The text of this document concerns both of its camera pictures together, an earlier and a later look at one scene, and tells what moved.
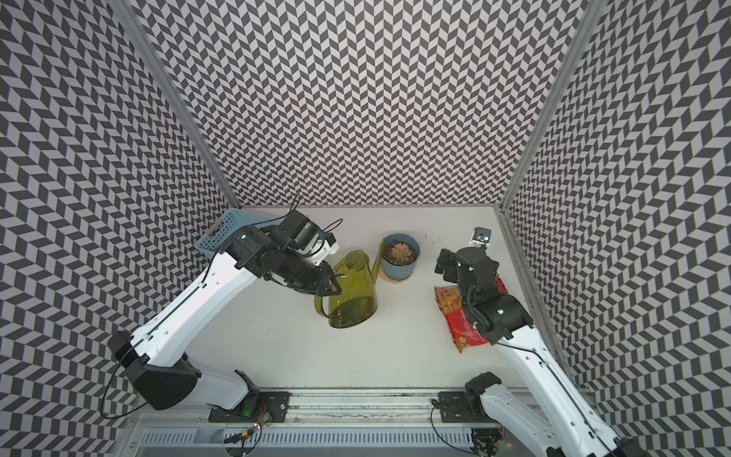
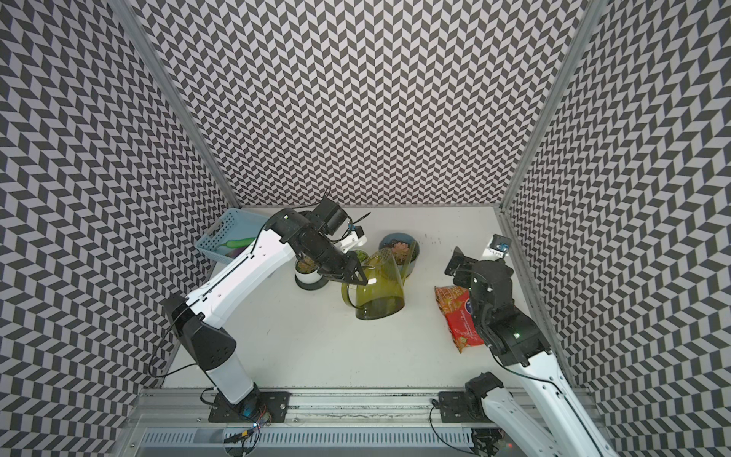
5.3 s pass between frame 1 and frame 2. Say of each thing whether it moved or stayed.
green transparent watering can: moved
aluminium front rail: stayed
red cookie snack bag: stayed
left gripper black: moved
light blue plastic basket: stayed
